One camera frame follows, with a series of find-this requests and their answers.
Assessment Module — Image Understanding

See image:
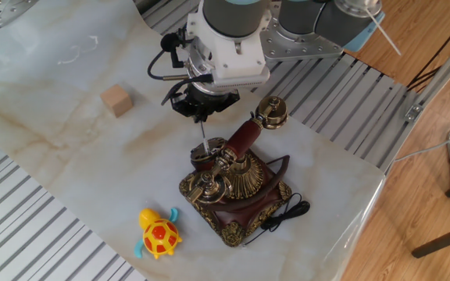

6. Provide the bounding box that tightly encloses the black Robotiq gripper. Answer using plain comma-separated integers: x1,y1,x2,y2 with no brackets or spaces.
170,83,242,123

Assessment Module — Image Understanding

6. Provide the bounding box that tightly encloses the silver and black pen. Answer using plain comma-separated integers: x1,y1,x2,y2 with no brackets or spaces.
198,119,211,155

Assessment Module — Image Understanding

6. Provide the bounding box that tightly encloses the antique brass rotary phone base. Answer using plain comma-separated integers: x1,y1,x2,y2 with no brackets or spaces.
178,137,293,247

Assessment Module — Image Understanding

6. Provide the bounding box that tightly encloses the silver robot base mounting plate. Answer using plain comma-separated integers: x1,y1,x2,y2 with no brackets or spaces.
259,1,344,62

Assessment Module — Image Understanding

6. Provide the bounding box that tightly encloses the brass and maroon phone handset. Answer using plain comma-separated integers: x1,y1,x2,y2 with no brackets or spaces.
185,96,289,205

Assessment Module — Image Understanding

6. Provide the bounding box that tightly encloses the small wooden cube block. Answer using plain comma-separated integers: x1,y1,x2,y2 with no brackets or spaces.
99,84,134,119

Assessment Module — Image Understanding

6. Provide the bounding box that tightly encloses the yellow orange turtle toy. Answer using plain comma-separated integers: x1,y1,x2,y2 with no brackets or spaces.
134,207,184,260

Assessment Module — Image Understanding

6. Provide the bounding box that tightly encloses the glossy marble pattern mat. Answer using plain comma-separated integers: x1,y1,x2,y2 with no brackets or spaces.
0,0,386,281

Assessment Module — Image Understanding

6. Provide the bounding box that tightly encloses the white zip tie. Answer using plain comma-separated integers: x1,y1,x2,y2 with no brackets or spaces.
363,6,403,57

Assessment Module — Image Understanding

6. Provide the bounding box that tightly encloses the dark wooden furniture leg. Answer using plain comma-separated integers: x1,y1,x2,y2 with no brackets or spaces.
411,175,450,259

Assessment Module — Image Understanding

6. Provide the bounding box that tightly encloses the white plastic wrist mount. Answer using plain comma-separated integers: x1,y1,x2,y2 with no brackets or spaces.
185,9,272,89

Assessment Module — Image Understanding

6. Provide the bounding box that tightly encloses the thin black phone line cable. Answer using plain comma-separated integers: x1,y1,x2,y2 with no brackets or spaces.
242,192,311,247

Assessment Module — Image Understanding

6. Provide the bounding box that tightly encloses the aluminium frame rail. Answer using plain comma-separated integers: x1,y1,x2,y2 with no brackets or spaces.
380,26,450,173

